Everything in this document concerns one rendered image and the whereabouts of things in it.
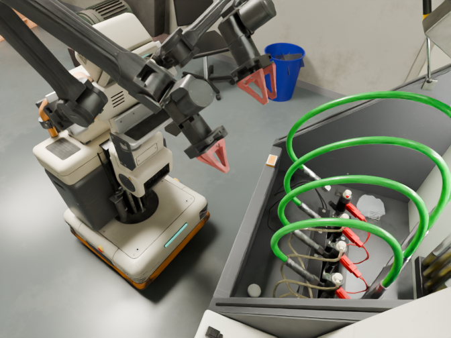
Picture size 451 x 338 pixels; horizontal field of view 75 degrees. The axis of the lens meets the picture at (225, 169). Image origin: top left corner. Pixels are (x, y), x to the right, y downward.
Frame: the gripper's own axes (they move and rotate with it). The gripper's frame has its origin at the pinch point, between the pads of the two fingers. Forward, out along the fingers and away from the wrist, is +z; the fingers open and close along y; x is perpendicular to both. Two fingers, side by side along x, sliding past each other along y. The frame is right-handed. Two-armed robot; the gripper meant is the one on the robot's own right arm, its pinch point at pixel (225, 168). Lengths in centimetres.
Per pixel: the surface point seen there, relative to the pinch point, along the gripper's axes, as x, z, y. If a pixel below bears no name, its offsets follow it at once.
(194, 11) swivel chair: 194, -85, -156
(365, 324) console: -16.1, 25.2, 27.4
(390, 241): -4.5, 19.2, 30.9
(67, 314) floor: -45, 33, -139
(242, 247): -1.8, 24.2, -14.1
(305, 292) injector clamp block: -4.7, 36.6, 2.4
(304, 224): -7.7, 11.8, 19.9
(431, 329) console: -18.4, 18.9, 39.0
